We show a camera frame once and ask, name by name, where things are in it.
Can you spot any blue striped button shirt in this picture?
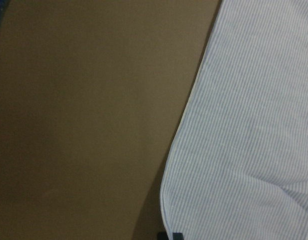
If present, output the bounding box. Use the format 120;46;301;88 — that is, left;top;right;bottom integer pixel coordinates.
160;0;308;240

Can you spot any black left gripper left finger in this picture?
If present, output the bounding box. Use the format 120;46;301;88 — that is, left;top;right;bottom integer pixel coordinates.
157;232;166;240

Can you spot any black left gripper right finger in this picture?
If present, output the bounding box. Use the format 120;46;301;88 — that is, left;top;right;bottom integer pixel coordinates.
172;232;183;240

